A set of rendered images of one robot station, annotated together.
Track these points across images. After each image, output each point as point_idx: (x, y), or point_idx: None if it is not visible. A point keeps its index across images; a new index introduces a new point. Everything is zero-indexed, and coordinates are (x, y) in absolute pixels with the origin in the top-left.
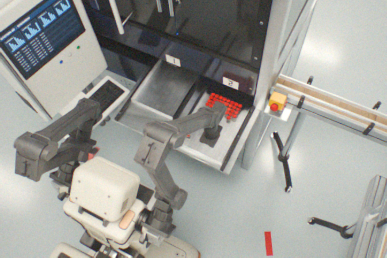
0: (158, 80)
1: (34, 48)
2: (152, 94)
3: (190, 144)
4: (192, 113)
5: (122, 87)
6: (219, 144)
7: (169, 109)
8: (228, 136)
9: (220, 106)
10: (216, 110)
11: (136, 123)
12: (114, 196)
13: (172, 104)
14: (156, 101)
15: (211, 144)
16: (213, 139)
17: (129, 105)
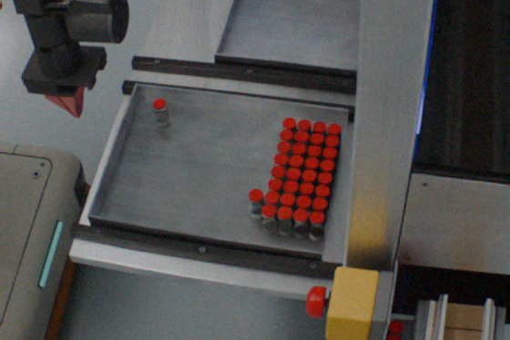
0: (341, 1)
1: None
2: (287, 1)
3: (144, 132)
4: (246, 98)
5: None
6: (161, 208)
7: (249, 50)
8: (198, 225)
9: None
10: None
11: None
12: None
13: (270, 52)
14: (269, 15)
15: (25, 74)
16: (44, 74)
17: None
